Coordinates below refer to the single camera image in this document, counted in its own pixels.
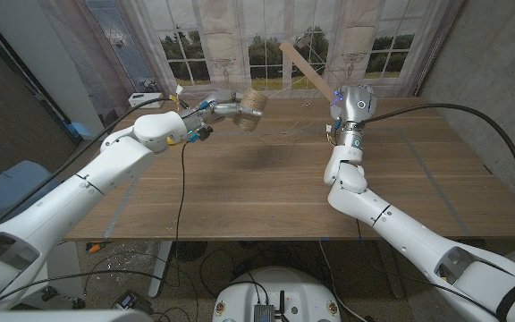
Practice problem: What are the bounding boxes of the thin black cable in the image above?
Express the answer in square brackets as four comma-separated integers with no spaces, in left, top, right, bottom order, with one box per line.
[174,140,188,287]

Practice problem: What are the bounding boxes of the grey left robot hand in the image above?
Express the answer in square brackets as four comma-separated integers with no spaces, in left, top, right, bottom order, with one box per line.
[194,89,264,130]

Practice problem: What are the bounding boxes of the white power strip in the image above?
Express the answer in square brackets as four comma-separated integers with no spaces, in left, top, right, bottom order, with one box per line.
[127,92,164,108]

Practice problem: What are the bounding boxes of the jute twine spool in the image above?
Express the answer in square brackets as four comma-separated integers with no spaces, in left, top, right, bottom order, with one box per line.
[232,88,269,132]

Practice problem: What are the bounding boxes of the blue chair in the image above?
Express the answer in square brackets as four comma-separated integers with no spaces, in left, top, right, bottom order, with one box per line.
[0,160,62,233]

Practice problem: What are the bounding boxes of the black box device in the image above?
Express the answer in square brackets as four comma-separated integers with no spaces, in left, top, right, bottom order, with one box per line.
[114,290,152,315]

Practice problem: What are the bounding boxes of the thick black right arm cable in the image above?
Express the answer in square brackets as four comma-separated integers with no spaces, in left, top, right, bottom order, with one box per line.
[358,103,515,263]

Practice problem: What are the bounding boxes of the printed window backdrop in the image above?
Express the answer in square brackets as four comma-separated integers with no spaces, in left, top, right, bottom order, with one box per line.
[38,0,464,100]

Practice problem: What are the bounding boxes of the white table leg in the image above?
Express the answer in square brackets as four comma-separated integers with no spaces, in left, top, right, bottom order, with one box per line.
[148,241,173,300]

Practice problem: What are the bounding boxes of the wooden stick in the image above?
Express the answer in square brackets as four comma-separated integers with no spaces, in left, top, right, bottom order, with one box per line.
[278,36,339,103]

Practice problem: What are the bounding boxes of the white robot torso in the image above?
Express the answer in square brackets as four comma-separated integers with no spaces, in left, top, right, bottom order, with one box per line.
[212,267,342,322]

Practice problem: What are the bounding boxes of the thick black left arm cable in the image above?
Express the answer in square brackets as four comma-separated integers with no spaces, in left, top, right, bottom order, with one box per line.
[0,97,176,233]

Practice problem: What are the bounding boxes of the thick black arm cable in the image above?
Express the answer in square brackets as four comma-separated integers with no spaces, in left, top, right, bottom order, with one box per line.
[358,103,515,263]
[0,97,176,233]

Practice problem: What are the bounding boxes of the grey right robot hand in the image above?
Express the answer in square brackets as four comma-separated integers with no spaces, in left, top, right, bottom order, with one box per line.
[328,84,378,124]

